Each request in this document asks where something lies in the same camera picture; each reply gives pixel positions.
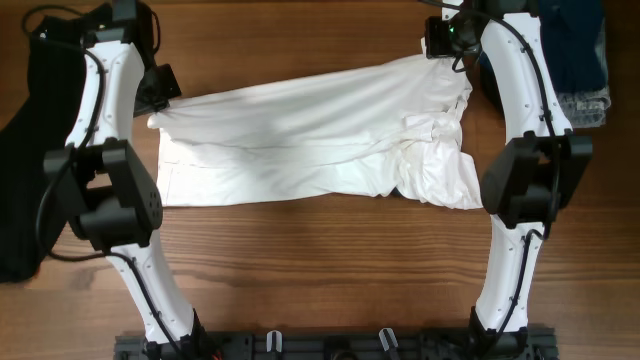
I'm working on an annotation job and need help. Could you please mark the white t-shirt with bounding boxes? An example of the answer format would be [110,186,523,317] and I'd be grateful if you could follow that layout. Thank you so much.
[148,54,481,210]

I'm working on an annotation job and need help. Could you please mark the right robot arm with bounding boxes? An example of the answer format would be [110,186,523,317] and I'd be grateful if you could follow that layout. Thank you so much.
[425,1,593,358]

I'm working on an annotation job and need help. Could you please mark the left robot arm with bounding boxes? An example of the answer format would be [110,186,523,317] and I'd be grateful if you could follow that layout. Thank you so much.
[41,20,218,359]

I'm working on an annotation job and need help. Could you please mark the dark folded garment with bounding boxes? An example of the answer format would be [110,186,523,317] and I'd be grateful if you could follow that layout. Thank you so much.
[479,52,504,115]

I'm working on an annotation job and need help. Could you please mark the blue folded shirt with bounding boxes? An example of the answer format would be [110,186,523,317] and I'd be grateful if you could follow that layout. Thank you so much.
[539,0,606,93]

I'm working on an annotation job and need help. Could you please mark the black garment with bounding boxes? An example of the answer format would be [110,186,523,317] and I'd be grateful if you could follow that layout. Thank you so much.
[1,39,85,283]

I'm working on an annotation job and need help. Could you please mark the folded light denim jeans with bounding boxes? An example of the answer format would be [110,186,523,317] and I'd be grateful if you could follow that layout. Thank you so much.
[554,19,612,129]

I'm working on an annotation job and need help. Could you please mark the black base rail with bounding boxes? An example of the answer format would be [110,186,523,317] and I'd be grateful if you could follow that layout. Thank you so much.
[113,327,559,360]

